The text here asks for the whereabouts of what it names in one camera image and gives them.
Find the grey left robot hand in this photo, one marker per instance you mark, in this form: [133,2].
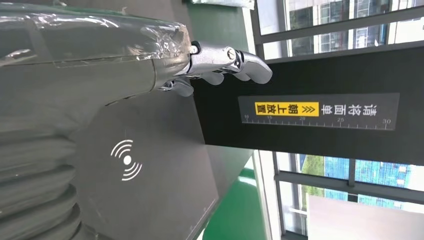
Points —
[99,73]

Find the black inbound scanner machine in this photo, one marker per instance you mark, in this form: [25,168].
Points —
[159,132]

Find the green conveyor belt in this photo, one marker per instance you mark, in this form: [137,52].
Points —
[238,212]

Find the flat white red-print mailer bag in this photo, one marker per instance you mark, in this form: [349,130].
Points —
[222,3]

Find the black ruler label sticker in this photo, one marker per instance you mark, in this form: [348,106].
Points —
[357,111]

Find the dark window frame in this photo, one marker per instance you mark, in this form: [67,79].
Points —
[331,184]

